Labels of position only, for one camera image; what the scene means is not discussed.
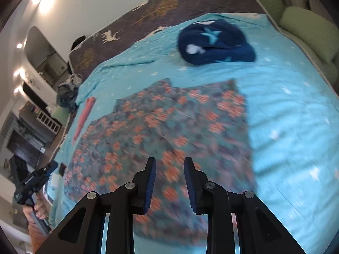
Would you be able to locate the pink folded cloth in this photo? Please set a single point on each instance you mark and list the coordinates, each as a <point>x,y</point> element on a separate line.
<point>83,117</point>

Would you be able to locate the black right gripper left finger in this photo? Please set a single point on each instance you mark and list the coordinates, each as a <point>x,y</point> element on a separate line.
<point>104,221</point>

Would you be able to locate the light blue star quilt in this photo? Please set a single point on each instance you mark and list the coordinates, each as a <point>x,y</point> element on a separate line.
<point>291,113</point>

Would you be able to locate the navy star fleece garment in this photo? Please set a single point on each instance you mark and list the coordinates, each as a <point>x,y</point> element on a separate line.
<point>208,42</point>

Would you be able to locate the person's left hand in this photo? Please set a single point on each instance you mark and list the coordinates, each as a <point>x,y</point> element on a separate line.
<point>41,210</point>

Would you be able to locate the white shelf rack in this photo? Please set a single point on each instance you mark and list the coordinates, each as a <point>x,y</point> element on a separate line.
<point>48,122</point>

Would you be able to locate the floral teal orange garment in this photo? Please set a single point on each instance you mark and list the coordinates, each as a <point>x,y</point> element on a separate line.
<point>207,123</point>

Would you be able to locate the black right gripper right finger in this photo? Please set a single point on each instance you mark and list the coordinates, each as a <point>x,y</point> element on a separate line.
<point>236,220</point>

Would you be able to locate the dark clothes pile with cable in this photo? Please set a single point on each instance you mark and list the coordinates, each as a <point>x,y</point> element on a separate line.
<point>67,92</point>

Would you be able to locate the dark deer pattern mattress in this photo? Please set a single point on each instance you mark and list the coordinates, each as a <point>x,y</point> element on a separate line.
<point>145,19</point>

